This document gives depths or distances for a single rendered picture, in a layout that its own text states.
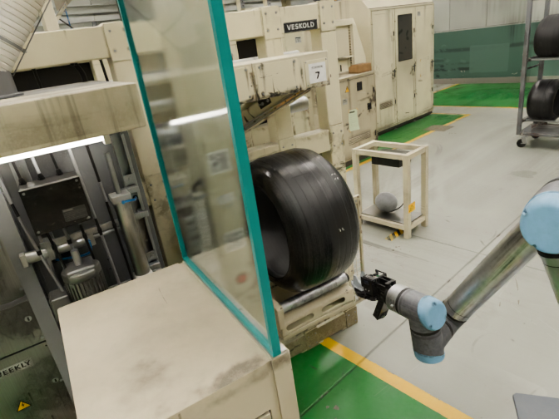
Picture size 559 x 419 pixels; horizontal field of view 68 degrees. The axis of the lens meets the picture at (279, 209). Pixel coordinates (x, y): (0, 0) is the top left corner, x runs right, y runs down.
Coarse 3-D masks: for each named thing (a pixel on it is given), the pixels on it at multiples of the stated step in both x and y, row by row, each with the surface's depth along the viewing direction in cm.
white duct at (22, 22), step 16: (0, 0) 118; (16, 0) 119; (32, 0) 122; (0, 16) 118; (16, 16) 120; (32, 16) 124; (0, 32) 119; (16, 32) 122; (0, 48) 120; (16, 48) 124; (0, 64) 122
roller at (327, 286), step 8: (344, 272) 173; (336, 280) 169; (344, 280) 171; (312, 288) 165; (320, 288) 165; (328, 288) 167; (296, 296) 162; (304, 296) 162; (312, 296) 163; (280, 304) 158; (288, 304) 158; (296, 304) 160
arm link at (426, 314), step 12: (408, 288) 128; (396, 300) 127; (408, 300) 123; (420, 300) 120; (432, 300) 119; (408, 312) 122; (420, 312) 118; (432, 312) 118; (444, 312) 120; (420, 324) 120; (432, 324) 118
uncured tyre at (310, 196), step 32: (256, 160) 158; (288, 160) 152; (320, 160) 153; (256, 192) 186; (288, 192) 142; (320, 192) 144; (288, 224) 143; (320, 224) 142; (352, 224) 148; (288, 256) 188; (320, 256) 144; (352, 256) 155; (288, 288) 162
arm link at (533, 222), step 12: (552, 180) 93; (540, 192) 89; (552, 192) 85; (528, 204) 87; (540, 204) 84; (552, 204) 83; (528, 216) 86; (540, 216) 85; (552, 216) 83; (528, 228) 87; (540, 228) 85; (552, 228) 83; (528, 240) 87; (540, 240) 86; (552, 240) 84; (540, 252) 89; (552, 252) 84; (552, 264) 87; (552, 276) 89; (552, 288) 92
